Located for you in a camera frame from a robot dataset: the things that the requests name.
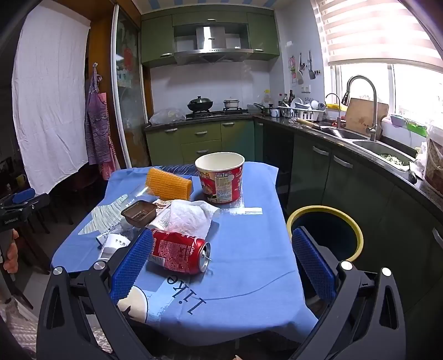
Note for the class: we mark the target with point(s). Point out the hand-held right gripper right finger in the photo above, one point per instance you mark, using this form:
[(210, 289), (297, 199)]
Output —
[(313, 266)]

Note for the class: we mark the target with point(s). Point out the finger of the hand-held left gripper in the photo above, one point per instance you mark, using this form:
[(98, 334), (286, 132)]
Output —
[(22, 196)]

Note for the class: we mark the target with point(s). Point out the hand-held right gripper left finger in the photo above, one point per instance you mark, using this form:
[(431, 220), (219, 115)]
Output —
[(131, 266)]

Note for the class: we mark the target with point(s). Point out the red soda can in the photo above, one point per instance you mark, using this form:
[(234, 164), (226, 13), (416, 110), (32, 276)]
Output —
[(173, 249)]

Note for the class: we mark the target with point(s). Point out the yellow-rimmed black bin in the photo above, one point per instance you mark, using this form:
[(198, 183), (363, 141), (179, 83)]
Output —
[(358, 239)]

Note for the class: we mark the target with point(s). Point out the brown plastic tray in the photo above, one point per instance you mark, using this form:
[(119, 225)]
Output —
[(138, 212)]

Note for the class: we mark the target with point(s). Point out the white paper towel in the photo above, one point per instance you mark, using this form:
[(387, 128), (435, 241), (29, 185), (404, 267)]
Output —
[(188, 216)]

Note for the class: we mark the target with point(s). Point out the orange foam net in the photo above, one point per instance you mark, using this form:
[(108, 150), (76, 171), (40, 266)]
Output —
[(166, 183)]

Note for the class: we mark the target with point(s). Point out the red instant noodle cup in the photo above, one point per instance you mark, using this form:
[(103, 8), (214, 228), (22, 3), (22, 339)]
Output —
[(221, 183)]

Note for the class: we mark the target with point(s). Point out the person's left hand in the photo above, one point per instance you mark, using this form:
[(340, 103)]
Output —
[(12, 254)]

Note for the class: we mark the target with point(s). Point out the yellow mug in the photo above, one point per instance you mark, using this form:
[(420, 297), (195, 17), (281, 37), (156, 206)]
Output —
[(20, 180)]

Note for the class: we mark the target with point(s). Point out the white pill bottle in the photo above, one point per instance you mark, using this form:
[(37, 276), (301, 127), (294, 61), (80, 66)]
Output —
[(112, 247)]

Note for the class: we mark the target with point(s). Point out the red and white milk carton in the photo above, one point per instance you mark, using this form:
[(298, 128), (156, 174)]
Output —
[(161, 216)]

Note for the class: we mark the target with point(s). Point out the clear plastic bottle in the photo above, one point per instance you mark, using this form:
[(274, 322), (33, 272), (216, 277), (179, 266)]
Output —
[(138, 194)]

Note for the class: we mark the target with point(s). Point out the printed blue tablecloth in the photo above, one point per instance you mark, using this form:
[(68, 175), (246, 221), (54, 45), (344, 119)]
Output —
[(242, 249)]

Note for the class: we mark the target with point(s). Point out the dark green base cabinets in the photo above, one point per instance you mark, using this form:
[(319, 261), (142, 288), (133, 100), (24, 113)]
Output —
[(363, 194)]

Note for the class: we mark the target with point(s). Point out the white curtain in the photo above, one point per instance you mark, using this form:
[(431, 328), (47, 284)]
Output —
[(52, 104)]

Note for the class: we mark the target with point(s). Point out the purple checked apron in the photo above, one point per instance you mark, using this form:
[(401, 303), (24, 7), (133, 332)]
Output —
[(97, 131)]

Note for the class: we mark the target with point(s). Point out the steel double sink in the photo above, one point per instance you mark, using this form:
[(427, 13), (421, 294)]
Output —
[(373, 147)]

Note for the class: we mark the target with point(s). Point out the glass sliding door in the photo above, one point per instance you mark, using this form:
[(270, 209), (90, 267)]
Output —
[(129, 104)]

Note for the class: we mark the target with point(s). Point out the wooden rolling pin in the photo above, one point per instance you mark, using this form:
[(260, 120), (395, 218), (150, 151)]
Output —
[(308, 123)]

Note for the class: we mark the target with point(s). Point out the light green base cabinets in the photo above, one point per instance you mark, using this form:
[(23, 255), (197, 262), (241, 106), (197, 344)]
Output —
[(204, 138)]

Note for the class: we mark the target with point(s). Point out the white dish rack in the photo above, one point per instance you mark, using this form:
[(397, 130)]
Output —
[(304, 112)]

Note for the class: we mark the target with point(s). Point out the clear plastic bag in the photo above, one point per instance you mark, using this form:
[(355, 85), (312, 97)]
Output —
[(168, 116)]

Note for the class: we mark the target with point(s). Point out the white mug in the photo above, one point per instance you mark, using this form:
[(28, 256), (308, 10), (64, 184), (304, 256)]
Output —
[(275, 112)]

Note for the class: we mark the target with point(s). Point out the wooden cutting board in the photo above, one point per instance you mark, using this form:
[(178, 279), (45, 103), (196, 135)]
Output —
[(360, 114)]

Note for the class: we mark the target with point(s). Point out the small steel faucet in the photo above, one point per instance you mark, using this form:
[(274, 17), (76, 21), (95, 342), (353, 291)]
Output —
[(337, 104)]

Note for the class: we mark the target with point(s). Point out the green plastic basket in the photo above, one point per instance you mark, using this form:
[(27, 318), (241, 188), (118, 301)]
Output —
[(412, 126)]

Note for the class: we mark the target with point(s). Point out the tall steel faucet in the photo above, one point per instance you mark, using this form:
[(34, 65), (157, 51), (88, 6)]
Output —
[(372, 104)]

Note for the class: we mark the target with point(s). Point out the gas stove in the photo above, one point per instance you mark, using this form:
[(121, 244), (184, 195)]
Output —
[(216, 113)]

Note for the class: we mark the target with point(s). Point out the black wok with lid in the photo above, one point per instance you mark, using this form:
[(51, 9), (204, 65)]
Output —
[(200, 103)]

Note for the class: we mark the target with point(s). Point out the steel pot with lid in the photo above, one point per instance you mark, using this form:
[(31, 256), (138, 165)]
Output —
[(231, 104)]

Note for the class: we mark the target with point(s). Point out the hanging kitchen turner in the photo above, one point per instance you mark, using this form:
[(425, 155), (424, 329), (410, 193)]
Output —
[(300, 78)]

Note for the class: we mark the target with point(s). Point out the hanging black spatula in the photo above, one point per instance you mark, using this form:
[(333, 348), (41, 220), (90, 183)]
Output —
[(311, 72)]

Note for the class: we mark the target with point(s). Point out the steel range hood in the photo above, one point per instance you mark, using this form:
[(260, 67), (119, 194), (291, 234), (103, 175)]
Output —
[(211, 52)]

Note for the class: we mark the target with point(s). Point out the striped window blind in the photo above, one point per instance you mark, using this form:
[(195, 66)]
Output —
[(373, 31)]

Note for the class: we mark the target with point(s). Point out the pink wall decoration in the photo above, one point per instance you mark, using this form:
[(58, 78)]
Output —
[(292, 67)]

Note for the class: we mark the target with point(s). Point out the green wall cabinet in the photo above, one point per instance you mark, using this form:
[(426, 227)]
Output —
[(263, 34), (157, 39)]

